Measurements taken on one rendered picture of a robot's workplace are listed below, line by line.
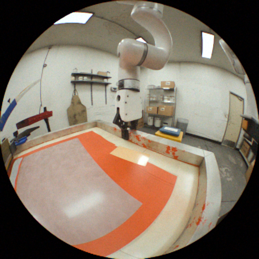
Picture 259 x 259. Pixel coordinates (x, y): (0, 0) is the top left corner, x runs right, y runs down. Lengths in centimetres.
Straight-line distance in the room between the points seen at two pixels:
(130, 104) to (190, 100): 314
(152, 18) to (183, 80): 327
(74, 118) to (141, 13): 213
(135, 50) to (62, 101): 209
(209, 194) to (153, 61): 28
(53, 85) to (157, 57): 220
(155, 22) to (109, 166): 39
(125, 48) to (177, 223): 32
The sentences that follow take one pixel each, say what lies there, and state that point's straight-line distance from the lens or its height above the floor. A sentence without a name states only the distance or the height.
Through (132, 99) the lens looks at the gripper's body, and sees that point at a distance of 24.
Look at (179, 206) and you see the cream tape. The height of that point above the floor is 95.
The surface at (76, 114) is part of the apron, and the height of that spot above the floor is 90.
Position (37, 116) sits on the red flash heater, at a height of 108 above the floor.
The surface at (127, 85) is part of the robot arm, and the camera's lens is 24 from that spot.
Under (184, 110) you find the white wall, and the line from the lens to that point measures 329.
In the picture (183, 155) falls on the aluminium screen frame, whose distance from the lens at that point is 21.
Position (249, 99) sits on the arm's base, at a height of 121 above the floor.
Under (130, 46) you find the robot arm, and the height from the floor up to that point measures 122.
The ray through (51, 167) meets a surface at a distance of 25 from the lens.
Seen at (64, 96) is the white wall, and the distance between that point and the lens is 220.
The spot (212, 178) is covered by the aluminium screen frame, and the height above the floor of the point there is 99.
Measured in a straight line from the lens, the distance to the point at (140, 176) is 16.
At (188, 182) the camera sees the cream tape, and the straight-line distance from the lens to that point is 19.
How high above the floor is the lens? 109
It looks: 20 degrees down
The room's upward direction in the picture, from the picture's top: straight up
